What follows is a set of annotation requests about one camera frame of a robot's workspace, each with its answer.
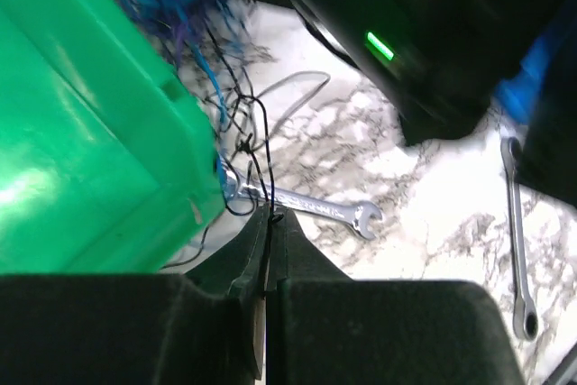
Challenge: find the silver ratchet wrench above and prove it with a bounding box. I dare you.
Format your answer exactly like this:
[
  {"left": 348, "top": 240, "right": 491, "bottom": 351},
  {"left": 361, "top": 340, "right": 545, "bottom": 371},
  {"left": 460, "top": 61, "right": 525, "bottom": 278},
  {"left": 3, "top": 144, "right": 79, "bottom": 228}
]
[{"left": 500, "top": 136, "right": 538, "bottom": 341}]

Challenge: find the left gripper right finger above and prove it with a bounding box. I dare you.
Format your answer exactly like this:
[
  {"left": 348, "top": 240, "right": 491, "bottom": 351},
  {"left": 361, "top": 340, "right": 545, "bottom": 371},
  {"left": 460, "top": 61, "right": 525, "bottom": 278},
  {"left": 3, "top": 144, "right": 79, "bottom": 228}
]
[{"left": 266, "top": 209, "right": 524, "bottom": 384}]

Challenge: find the black cable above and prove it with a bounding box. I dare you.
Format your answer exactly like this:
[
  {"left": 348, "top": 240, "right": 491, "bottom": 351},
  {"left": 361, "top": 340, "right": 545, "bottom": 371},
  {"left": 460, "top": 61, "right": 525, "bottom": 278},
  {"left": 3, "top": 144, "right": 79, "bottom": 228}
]
[{"left": 161, "top": 19, "right": 333, "bottom": 269}]

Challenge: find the green plastic bin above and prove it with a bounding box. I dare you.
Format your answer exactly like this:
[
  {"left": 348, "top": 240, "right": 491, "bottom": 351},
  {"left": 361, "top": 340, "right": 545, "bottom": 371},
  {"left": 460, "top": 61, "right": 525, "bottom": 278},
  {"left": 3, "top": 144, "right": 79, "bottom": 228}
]
[{"left": 1, "top": 0, "right": 224, "bottom": 274}]

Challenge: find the silver combination wrench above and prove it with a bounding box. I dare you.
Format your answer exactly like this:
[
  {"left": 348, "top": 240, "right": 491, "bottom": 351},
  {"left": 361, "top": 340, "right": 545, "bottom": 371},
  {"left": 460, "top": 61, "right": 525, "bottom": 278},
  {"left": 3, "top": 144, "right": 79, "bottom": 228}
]
[{"left": 224, "top": 169, "right": 383, "bottom": 240}]

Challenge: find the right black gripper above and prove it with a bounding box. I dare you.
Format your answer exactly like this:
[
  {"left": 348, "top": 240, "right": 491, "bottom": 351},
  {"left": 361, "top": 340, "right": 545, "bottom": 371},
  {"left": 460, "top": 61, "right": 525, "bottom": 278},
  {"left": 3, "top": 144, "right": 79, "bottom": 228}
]
[{"left": 258, "top": 0, "right": 564, "bottom": 146}]

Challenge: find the blue cable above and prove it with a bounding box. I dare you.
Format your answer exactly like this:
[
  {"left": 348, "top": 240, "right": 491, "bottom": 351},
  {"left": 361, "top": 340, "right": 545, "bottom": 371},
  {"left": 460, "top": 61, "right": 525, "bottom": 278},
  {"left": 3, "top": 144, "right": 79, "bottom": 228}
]
[{"left": 96, "top": 0, "right": 253, "bottom": 201}]

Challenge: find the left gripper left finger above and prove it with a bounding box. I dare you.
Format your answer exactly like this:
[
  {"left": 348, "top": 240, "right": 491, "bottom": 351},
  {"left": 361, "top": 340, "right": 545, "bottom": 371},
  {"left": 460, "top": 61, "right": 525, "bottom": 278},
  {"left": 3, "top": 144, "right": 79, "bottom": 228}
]
[{"left": 1, "top": 208, "right": 270, "bottom": 384}]

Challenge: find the left blue plastic bin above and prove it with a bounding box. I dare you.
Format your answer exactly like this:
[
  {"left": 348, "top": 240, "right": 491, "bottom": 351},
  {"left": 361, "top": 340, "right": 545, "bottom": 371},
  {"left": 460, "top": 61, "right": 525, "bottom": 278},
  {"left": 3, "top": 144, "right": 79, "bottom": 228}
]
[{"left": 495, "top": 0, "right": 576, "bottom": 124}]

